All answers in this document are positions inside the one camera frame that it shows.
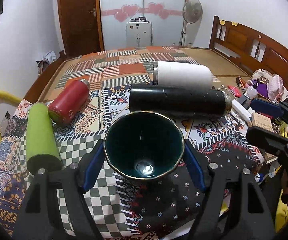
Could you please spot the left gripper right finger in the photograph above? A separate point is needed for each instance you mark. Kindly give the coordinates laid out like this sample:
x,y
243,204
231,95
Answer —
x,y
248,216

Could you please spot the dark teal ceramic cup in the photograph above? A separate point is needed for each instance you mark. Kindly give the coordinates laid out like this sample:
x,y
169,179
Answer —
x,y
143,145

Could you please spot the bedside clutter pile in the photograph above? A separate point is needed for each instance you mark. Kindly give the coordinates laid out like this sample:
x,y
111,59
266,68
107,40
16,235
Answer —
x,y
265,86

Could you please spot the white bottle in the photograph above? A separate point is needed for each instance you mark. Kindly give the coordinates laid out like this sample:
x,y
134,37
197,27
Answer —
x,y
178,74

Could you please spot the clothes pile by door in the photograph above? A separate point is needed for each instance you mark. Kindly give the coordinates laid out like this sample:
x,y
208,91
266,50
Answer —
x,y
47,59

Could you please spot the red bottle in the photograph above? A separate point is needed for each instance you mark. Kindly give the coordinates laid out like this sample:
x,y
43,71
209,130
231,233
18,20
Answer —
x,y
64,107

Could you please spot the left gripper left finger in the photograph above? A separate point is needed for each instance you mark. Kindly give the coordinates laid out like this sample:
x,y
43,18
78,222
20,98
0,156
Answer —
x,y
54,206

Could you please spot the black thermos bottle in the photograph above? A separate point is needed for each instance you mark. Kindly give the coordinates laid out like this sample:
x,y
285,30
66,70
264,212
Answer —
x,y
179,101

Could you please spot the standing electric fan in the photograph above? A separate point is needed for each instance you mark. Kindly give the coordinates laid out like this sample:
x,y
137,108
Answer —
x,y
192,13

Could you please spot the frosted sliding wardrobe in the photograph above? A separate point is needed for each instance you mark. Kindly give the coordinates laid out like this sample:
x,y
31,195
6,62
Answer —
x,y
165,16

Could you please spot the brown wooden door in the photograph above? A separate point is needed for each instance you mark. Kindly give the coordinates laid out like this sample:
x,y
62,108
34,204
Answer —
x,y
80,25

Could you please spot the striped patchwork bed mat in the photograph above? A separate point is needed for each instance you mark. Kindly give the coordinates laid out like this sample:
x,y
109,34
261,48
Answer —
x,y
117,67

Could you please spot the white suitcase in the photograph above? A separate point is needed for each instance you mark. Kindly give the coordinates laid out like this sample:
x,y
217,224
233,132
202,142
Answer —
x,y
139,32

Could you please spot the wooden headboard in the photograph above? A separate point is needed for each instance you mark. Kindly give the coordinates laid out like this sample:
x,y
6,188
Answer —
x,y
248,48

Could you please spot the lime green bottle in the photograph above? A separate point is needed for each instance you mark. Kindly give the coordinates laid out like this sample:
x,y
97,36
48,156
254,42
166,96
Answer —
x,y
41,148

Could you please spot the wooden bed frame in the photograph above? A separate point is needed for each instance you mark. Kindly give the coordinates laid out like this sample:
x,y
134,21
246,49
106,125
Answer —
x,y
44,79

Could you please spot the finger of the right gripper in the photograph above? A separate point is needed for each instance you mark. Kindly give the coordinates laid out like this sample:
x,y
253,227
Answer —
x,y
268,141
267,108

